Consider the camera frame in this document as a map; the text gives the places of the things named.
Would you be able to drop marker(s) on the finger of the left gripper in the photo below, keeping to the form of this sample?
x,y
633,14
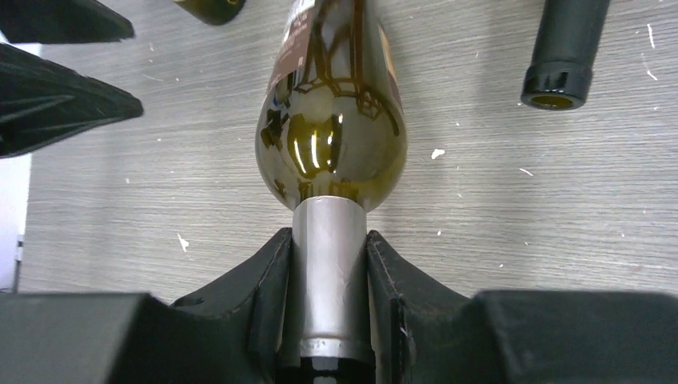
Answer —
x,y
62,22
43,103

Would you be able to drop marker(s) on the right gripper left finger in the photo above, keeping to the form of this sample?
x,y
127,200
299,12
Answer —
x,y
225,332

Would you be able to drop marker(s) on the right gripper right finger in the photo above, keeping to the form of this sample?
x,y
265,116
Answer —
x,y
428,333

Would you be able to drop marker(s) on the green labelled bottle black cap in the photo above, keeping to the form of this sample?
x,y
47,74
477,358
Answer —
x,y
212,12

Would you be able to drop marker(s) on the green bottle silver cap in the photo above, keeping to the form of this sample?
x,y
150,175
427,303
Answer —
x,y
331,145

